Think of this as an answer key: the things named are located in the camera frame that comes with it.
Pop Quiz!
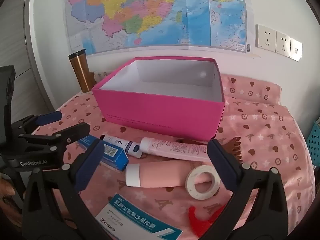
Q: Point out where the grey wardrobe door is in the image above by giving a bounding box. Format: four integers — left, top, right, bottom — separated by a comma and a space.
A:
0, 0, 54, 113

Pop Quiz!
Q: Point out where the white tape roll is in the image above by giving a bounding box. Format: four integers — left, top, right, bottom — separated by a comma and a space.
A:
185, 165, 222, 200

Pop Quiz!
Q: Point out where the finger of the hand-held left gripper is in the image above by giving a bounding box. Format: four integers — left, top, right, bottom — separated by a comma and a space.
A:
11, 111, 63, 137
19, 122, 91, 155

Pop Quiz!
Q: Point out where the pink cardboard box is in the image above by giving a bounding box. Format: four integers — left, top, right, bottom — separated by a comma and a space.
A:
92, 56, 226, 142

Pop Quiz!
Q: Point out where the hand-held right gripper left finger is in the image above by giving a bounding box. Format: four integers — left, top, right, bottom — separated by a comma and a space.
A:
22, 139, 113, 240

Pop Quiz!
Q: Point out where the red plastic piece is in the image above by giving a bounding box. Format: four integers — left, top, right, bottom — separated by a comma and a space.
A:
188, 204, 227, 238

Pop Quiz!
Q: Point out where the person's left hand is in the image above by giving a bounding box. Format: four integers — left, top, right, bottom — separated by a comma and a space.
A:
0, 179, 16, 196

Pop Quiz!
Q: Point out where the blue and white medicine box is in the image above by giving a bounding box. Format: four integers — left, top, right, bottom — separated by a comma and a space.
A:
76, 135, 130, 172

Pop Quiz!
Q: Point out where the pink printed blanket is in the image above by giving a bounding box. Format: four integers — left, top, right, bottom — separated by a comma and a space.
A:
54, 74, 318, 240

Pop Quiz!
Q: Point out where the brown comb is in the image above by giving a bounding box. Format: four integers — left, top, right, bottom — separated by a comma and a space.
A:
176, 137, 244, 166

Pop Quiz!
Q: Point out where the colourful wall map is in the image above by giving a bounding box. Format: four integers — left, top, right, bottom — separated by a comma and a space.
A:
64, 0, 253, 54

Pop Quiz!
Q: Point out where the white star-print cloth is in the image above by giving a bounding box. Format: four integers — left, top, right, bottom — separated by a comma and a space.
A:
90, 70, 115, 83

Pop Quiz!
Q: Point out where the brown travel mug black lid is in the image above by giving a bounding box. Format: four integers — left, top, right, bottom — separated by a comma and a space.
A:
69, 49, 97, 93

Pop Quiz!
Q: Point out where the white wall socket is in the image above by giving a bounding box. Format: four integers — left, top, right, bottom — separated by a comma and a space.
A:
276, 31, 292, 54
290, 38, 303, 62
255, 24, 277, 51

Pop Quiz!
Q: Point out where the white bottle black cap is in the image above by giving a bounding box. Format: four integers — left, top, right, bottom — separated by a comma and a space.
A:
100, 134, 143, 158

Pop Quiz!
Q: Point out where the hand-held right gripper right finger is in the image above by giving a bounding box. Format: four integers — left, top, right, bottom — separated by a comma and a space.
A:
200, 139, 288, 240

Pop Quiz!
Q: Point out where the translucent pink tube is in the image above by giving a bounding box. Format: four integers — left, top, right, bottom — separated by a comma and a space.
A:
140, 137, 213, 162

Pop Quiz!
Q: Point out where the white medicine box blue stripe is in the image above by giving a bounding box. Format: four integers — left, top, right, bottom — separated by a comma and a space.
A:
94, 192, 182, 240

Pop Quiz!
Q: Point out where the pink bottle white cap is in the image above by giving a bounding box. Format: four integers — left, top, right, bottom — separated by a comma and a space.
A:
125, 160, 213, 188

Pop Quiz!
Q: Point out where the blue plastic basket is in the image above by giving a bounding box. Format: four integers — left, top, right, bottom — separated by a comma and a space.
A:
307, 120, 320, 168

